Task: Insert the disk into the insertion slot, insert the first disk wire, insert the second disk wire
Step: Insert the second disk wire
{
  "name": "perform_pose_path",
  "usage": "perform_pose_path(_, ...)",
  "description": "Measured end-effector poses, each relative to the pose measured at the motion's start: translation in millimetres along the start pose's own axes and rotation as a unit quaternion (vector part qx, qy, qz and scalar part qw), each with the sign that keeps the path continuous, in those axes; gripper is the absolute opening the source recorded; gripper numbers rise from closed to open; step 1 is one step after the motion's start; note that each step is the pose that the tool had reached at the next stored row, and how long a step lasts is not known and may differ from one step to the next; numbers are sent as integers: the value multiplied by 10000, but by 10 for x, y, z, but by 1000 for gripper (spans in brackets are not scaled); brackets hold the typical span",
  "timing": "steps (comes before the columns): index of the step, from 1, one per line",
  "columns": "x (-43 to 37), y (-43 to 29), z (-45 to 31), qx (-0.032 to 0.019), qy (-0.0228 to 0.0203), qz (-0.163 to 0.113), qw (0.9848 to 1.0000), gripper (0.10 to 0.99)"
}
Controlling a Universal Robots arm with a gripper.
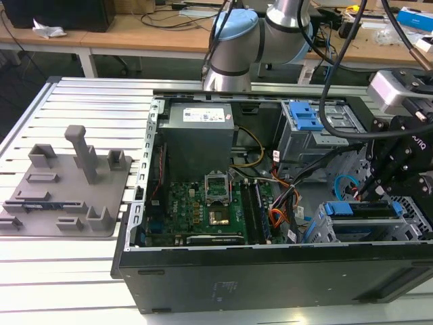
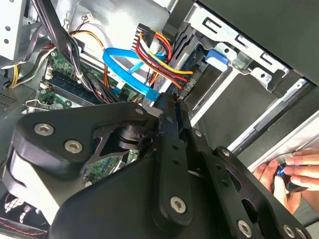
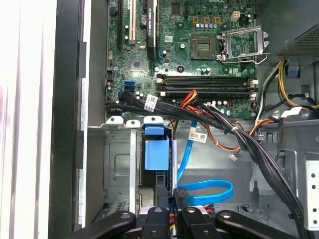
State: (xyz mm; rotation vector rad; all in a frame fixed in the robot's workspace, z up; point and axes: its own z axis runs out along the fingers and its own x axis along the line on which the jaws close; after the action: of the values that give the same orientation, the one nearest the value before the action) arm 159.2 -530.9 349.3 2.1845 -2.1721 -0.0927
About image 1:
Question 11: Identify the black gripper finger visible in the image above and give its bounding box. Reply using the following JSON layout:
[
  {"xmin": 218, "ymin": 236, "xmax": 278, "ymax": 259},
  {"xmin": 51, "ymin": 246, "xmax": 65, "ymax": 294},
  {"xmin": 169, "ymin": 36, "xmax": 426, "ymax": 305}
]
[
  {"xmin": 373, "ymin": 135, "xmax": 398, "ymax": 198},
  {"xmin": 357, "ymin": 118, "xmax": 386, "ymax": 200}
]

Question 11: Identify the black disk power wire connector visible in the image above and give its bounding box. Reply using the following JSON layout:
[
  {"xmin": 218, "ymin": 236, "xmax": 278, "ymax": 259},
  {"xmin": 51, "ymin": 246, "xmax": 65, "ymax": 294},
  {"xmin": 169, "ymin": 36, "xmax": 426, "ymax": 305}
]
[{"xmin": 348, "ymin": 184, "xmax": 368, "ymax": 201}]

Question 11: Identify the blue disk wire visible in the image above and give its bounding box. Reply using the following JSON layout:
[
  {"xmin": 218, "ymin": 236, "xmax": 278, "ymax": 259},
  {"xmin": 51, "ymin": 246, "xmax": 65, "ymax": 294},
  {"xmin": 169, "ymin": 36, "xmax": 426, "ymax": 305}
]
[{"xmin": 302, "ymin": 173, "xmax": 358, "ymax": 244}]

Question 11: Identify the hard disk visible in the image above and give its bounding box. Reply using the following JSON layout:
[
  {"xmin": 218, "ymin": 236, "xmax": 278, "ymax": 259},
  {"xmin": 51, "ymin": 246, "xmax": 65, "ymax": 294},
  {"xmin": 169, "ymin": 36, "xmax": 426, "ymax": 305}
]
[{"xmin": 323, "ymin": 200, "xmax": 409, "ymax": 223}]

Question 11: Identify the grey metal disk bay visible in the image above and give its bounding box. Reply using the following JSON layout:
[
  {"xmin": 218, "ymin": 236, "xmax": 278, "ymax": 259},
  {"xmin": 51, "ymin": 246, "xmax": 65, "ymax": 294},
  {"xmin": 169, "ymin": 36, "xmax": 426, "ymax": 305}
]
[{"xmin": 311, "ymin": 199, "xmax": 433, "ymax": 244}]

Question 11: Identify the grey metal drive cage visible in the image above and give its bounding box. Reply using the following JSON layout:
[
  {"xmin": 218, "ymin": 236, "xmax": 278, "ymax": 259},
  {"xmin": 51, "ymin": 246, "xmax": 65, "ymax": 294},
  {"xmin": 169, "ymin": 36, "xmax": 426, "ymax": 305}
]
[{"xmin": 275, "ymin": 100, "xmax": 370, "ymax": 171}]

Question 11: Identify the blue plastic drive latch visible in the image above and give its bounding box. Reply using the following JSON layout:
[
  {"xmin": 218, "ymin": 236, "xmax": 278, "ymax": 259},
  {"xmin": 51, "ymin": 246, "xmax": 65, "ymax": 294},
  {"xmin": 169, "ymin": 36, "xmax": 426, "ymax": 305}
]
[{"xmin": 289, "ymin": 101, "xmax": 322, "ymax": 132}]

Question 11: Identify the clear plastic bag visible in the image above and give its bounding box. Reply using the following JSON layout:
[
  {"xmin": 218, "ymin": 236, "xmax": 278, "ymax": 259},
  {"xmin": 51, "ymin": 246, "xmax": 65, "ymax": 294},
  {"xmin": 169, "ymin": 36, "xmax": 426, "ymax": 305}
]
[{"xmin": 374, "ymin": 26, "xmax": 407, "ymax": 47}]

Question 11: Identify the small white box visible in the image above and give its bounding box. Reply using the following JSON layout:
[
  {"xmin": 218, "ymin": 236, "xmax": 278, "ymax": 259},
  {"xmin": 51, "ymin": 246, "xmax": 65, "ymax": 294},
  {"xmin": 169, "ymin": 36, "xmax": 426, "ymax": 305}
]
[{"xmin": 415, "ymin": 37, "xmax": 433, "ymax": 54}]

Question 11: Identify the small black device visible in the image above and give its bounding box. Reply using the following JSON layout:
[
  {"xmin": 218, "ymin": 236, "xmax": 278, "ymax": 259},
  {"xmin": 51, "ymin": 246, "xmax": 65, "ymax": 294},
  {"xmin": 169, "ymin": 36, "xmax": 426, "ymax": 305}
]
[{"xmin": 338, "ymin": 16, "xmax": 362, "ymax": 40}]

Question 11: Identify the blue cardboard box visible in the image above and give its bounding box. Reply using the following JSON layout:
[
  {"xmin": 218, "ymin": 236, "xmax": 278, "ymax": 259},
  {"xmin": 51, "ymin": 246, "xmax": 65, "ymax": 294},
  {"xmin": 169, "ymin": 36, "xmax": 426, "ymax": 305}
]
[{"xmin": 397, "ymin": 6, "xmax": 433, "ymax": 32}]

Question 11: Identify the CPU socket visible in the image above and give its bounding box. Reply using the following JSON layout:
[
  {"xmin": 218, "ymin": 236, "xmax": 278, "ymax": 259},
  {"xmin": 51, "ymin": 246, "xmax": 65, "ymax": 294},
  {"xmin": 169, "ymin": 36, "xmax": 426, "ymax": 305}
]
[{"xmin": 204, "ymin": 171, "xmax": 231, "ymax": 207}]

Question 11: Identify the brown square chipset chip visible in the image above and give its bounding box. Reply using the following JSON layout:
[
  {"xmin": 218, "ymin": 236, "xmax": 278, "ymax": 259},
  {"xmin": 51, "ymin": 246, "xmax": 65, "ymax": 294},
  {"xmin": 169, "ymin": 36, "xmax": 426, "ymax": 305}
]
[{"xmin": 208, "ymin": 209, "xmax": 231, "ymax": 227}]

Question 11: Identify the grey power supply unit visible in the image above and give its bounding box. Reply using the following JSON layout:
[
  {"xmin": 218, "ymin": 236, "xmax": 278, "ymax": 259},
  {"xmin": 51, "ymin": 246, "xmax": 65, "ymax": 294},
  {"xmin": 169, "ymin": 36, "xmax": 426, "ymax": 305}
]
[{"xmin": 158, "ymin": 101, "xmax": 236, "ymax": 183}]

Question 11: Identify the black graphics card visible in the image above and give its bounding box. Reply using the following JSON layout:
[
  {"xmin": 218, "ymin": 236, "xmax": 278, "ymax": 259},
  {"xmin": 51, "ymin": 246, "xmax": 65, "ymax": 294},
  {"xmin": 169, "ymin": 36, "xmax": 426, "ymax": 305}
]
[{"xmin": 175, "ymin": 234, "xmax": 245, "ymax": 247}]

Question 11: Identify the black open PC case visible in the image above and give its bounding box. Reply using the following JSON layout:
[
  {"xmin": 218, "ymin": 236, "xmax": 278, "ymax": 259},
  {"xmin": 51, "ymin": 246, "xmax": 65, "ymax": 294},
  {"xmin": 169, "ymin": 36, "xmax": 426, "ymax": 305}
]
[{"xmin": 111, "ymin": 88, "xmax": 433, "ymax": 314}]

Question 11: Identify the green motherboard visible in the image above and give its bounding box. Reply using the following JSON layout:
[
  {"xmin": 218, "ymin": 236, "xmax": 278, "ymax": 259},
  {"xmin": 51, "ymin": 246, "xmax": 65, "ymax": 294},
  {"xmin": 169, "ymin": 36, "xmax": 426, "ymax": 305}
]
[{"xmin": 145, "ymin": 181, "xmax": 288, "ymax": 246}]

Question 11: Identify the wooden desk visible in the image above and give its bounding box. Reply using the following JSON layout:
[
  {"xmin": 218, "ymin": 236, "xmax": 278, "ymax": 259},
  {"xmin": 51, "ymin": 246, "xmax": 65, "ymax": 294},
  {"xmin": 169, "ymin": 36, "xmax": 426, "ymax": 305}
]
[{"xmin": 0, "ymin": 0, "xmax": 433, "ymax": 79}]

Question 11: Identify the grey parts rack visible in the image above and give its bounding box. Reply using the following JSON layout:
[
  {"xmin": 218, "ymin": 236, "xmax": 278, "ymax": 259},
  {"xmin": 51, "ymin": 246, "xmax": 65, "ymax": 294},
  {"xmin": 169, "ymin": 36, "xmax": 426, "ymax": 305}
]
[{"xmin": 0, "ymin": 124, "xmax": 135, "ymax": 238}]

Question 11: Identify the black box on desk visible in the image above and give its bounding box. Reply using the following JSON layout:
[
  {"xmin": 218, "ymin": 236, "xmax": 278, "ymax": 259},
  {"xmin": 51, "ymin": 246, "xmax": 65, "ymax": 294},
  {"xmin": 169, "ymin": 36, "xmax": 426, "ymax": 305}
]
[{"xmin": 1, "ymin": 0, "xmax": 116, "ymax": 33}]

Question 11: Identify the white crumpled paper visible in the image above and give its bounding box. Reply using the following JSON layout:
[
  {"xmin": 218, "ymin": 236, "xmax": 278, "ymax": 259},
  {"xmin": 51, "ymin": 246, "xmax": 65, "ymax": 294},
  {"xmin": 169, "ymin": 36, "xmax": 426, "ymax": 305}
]
[{"xmin": 32, "ymin": 18, "xmax": 68, "ymax": 39}]

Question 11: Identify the black wire bundle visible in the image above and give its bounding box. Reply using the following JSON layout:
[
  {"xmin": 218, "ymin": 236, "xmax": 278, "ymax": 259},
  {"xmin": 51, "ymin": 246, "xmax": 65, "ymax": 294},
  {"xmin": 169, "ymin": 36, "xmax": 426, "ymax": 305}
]
[{"xmin": 270, "ymin": 144, "xmax": 368, "ymax": 211}]

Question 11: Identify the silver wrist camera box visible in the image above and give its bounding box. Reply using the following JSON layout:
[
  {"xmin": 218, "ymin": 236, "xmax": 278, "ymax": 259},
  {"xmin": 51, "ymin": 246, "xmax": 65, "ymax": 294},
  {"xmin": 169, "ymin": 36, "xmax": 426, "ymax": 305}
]
[{"xmin": 367, "ymin": 70, "xmax": 433, "ymax": 112}]

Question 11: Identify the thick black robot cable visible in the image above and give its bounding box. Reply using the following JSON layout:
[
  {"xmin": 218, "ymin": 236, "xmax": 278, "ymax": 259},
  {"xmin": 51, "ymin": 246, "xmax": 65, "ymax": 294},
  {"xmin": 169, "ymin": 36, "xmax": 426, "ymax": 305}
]
[
  {"xmin": 380, "ymin": 0, "xmax": 432, "ymax": 70},
  {"xmin": 319, "ymin": 0, "xmax": 376, "ymax": 139}
]

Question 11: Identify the yellow power wire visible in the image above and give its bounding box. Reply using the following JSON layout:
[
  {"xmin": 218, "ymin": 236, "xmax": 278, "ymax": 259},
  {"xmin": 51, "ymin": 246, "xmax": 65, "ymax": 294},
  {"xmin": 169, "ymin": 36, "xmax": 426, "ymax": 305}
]
[{"xmin": 232, "ymin": 126, "xmax": 265, "ymax": 169}]

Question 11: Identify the orange red wire bundle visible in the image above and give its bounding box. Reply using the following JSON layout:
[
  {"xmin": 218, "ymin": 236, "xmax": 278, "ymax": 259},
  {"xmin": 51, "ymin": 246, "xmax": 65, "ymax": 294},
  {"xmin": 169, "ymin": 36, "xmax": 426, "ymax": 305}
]
[{"xmin": 269, "ymin": 208, "xmax": 289, "ymax": 235}]

